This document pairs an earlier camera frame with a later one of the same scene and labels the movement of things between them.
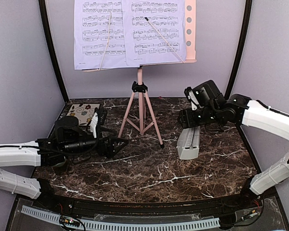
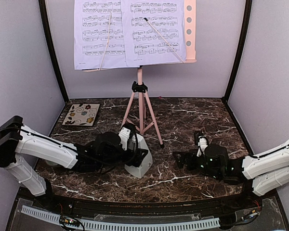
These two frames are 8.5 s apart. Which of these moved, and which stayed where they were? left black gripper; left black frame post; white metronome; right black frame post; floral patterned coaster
Moved: left black gripper; white metronome
Stayed: left black frame post; floral patterned coaster; right black frame post
